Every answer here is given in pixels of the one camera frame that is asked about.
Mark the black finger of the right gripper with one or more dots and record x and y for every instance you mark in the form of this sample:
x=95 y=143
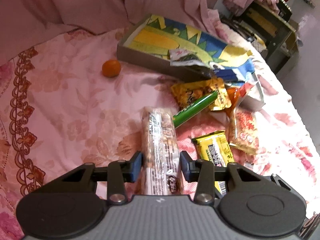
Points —
x=280 y=182

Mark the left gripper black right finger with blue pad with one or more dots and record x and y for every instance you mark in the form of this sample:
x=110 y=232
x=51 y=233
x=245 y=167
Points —
x=206 y=174

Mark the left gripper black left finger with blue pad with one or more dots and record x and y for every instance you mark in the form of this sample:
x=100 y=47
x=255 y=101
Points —
x=86 y=177

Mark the clear peanut snack pack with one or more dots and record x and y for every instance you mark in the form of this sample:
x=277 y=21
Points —
x=161 y=174

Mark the orange tangerine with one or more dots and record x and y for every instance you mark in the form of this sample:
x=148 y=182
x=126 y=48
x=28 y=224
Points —
x=111 y=68

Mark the white green seaweed snack bag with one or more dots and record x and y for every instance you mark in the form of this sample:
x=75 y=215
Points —
x=187 y=59

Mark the yellow black snack bar pack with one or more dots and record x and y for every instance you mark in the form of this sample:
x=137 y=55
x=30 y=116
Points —
x=215 y=148

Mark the pale pink snack bag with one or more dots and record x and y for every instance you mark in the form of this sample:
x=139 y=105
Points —
x=242 y=131

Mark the green snack stick pack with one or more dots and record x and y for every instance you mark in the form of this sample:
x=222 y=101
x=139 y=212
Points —
x=193 y=109

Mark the pink floral bed sheet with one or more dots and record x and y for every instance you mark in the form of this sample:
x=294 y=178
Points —
x=58 y=111

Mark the orange red snack bag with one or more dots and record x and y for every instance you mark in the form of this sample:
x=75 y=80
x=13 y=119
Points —
x=233 y=94

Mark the yellow brown snack bag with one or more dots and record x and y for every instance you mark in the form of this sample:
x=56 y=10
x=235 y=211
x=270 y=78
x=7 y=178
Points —
x=187 y=93

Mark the dark wooden side table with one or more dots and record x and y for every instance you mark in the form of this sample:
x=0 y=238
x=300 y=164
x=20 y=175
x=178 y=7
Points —
x=280 y=36

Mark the grey box colourful corn lining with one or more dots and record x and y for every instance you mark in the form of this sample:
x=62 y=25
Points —
x=147 y=44

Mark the black box on table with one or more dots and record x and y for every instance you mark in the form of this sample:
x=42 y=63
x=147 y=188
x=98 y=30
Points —
x=285 y=11

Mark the pink curtain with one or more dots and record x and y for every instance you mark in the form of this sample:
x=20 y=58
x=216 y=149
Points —
x=25 y=23

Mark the black bag with handle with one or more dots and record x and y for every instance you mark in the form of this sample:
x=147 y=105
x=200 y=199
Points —
x=247 y=34

